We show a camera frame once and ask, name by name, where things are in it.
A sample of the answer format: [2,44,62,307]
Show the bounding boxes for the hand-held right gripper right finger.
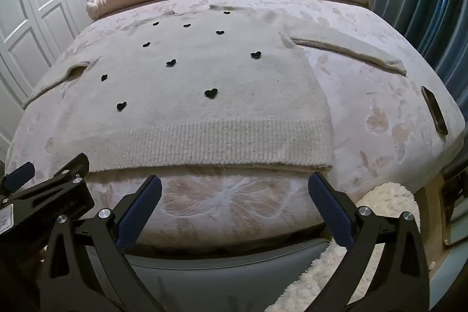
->
[308,172,430,312]

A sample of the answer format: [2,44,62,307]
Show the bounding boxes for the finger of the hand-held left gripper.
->
[0,161,36,194]
[0,152,90,205]

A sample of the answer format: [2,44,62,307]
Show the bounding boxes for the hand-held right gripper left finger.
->
[38,175,165,312]

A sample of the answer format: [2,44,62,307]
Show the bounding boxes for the cream knit sweater black hearts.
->
[23,3,408,174]

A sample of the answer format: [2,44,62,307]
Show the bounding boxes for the white fluffy rug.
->
[271,182,421,312]

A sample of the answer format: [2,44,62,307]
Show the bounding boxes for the leaning mirror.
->
[441,166,468,247]

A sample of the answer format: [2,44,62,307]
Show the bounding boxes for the black smartphone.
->
[420,85,449,135]

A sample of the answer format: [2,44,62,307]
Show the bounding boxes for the white panelled wardrobe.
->
[0,0,109,144]

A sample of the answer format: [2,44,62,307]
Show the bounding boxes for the blue curtain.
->
[344,0,468,104]

